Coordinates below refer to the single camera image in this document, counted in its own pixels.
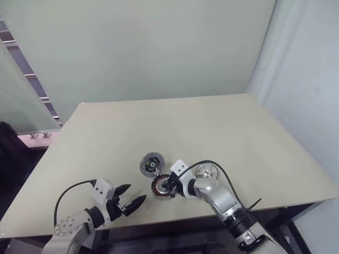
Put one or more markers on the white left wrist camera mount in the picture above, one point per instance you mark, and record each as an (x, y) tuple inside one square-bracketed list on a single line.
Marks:
[(102, 190)]

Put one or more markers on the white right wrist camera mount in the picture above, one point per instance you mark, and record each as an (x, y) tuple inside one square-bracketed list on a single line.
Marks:
[(178, 166)]

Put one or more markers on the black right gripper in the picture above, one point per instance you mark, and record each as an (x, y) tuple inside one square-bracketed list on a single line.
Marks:
[(175, 183)]

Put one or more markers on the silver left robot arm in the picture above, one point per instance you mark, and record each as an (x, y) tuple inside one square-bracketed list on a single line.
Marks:
[(67, 225)]

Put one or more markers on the motor housing with copper windings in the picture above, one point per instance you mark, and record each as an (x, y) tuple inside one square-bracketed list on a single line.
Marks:
[(156, 189)]

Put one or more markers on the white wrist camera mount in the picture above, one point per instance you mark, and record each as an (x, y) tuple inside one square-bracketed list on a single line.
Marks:
[(102, 190), (178, 166)]

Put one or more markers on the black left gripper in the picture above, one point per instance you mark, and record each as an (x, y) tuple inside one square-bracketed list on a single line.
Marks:
[(115, 207)]

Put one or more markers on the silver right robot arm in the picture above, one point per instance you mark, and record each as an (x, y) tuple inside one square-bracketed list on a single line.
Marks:
[(222, 198)]

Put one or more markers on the metal glass clamp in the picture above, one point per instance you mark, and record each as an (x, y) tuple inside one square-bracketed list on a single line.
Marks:
[(33, 135), (46, 135)]

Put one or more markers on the grey round motor lid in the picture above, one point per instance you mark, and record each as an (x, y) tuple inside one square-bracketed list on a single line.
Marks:
[(145, 162)]

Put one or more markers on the frosted glass panel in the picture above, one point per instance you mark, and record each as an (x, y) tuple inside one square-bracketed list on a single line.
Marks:
[(16, 100)]

